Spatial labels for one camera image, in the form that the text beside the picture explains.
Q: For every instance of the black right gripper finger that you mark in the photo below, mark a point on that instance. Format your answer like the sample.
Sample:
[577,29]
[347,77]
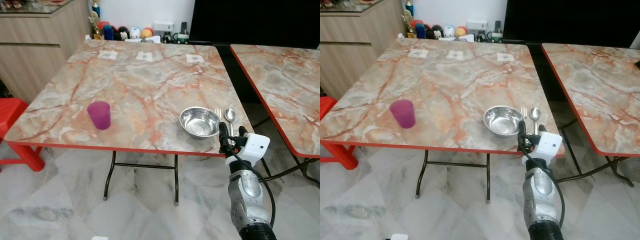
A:
[223,132]
[521,130]
[541,129]
[243,131]

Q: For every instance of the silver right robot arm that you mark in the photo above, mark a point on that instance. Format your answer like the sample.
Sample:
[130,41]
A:
[246,200]
[540,200]

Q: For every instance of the silver metal spoon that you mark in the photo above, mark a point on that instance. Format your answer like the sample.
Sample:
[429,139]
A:
[230,115]
[535,114]

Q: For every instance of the silver metal fork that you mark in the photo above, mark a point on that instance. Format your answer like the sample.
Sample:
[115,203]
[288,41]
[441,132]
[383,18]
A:
[523,112]
[218,113]

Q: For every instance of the stainless steel bowl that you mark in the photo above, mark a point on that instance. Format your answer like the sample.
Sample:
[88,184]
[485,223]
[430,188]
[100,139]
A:
[502,121]
[199,123]

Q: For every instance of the bare marble folding table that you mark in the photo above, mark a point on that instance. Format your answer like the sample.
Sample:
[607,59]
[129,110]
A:
[595,90]
[287,90]

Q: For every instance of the white paper label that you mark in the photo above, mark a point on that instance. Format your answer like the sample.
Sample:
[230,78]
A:
[505,57]
[144,56]
[107,54]
[419,53]
[194,58]
[455,54]

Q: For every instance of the marble folding table with labels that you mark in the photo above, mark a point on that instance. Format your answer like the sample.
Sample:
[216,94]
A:
[145,90]
[450,87]

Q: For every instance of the red plastic stool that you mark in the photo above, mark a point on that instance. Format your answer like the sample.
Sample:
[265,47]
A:
[12,117]
[327,107]

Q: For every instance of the black television screen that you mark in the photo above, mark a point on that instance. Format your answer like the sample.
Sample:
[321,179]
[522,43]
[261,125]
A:
[570,22]
[250,22]

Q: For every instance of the white power strip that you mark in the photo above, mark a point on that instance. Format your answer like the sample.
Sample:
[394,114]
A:
[163,26]
[476,25]

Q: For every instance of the orange ball toy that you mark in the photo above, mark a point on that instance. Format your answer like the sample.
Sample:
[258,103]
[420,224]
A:
[461,31]
[147,33]

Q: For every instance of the purple plastic cup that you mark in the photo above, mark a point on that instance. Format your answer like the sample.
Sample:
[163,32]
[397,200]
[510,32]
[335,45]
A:
[99,116]
[402,114]

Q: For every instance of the white round toy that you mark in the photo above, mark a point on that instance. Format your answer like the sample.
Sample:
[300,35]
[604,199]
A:
[135,33]
[449,31]

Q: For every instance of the black mouse toy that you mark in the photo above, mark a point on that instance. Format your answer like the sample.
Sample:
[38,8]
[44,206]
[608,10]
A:
[436,32]
[120,34]

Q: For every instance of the light wooden cabinet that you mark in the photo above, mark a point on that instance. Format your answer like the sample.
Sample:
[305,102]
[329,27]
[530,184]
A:
[350,45]
[35,47]

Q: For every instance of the gold trophy figure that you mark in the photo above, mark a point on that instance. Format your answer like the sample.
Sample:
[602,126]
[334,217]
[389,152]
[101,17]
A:
[94,24]
[408,23]

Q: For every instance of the blue bottle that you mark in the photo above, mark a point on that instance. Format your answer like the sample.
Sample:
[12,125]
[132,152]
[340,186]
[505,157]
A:
[95,8]
[409,7]

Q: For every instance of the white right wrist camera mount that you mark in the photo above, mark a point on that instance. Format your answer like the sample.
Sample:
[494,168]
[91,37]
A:
[254,148]
[546,146]

